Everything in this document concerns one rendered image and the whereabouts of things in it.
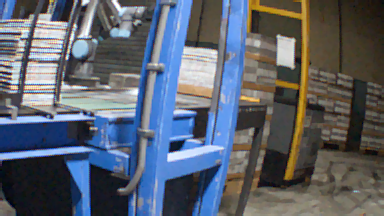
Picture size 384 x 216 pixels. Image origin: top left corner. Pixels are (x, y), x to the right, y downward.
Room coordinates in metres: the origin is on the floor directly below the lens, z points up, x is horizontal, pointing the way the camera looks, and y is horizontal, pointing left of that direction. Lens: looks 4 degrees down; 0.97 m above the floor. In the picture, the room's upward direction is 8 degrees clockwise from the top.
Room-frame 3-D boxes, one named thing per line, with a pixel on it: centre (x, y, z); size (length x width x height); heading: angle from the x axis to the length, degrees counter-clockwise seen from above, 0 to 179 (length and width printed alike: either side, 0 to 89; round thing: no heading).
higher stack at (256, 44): (5.12, -0.41, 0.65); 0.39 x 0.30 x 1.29; 49
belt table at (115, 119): (2.13, 0.40, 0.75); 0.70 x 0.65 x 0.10; 161
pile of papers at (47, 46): (1.59, 0.59, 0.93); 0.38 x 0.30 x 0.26; 161
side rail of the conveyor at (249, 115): (3.01, -0.18, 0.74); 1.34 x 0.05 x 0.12; 161
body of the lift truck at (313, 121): (5.73, -0.93, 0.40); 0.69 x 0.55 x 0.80; 49
